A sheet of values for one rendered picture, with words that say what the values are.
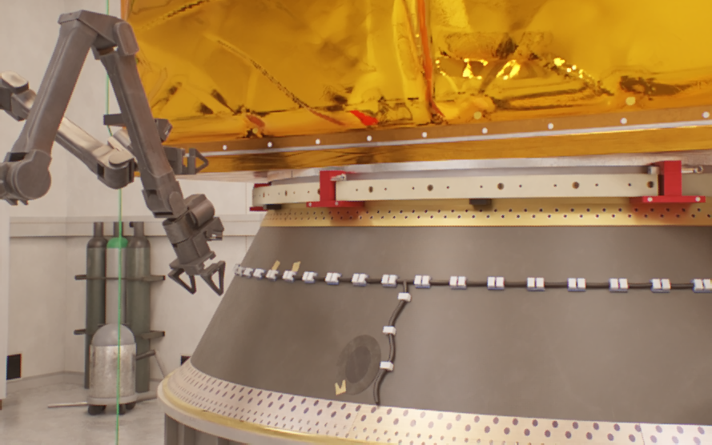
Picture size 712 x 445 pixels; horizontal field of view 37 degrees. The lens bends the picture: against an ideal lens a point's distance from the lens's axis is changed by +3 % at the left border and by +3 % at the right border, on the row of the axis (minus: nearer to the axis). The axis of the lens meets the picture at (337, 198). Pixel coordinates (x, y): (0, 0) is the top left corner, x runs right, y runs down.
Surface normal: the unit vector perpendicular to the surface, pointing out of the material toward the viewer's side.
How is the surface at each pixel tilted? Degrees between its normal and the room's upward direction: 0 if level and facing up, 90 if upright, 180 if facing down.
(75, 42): 96
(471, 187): 90
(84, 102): 90
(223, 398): 43
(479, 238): 62
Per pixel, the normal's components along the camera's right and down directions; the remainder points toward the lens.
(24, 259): 0.83, -0.02
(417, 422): -0.30, -0.74
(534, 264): -0.22, -0.49
